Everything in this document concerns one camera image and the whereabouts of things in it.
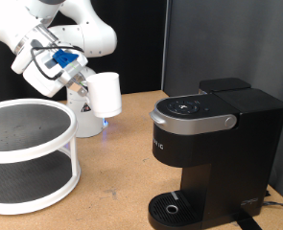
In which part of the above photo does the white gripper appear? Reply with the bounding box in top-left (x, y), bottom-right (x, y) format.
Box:
top-left (22, 47), bottom-right (91, 99)

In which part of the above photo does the white mug green taped handle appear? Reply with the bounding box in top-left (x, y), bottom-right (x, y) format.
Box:
top-left (84, 72), bottom-right (123, 119)

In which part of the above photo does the black Keurig coffee machine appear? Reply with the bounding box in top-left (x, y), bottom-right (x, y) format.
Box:
top-left (148, 77), bottom-right (283, 230)

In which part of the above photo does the black curtain backdrop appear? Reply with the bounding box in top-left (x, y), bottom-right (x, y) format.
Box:
top-left (0, 0), bottom-right (168, 106)

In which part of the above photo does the white two-tier turntable shelf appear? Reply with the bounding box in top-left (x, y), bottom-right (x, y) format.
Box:
top-left (0, 98), bottom-right (82, 216)

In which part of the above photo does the grey partition panel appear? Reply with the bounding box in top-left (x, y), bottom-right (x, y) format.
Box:
top-left (161, 0), bottom-right (283, 205)

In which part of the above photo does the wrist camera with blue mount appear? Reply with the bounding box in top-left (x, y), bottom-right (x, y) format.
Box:
top-left (44, 48), bottom-right (81, 70)

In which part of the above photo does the black robot camera cable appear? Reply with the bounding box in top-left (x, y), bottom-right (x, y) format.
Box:
top-left (30, 45), bottom-right (85, 81)

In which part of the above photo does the black machine power cable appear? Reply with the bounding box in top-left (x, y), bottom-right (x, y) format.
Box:
top-left (262, 200), bottom-right (283, 212)

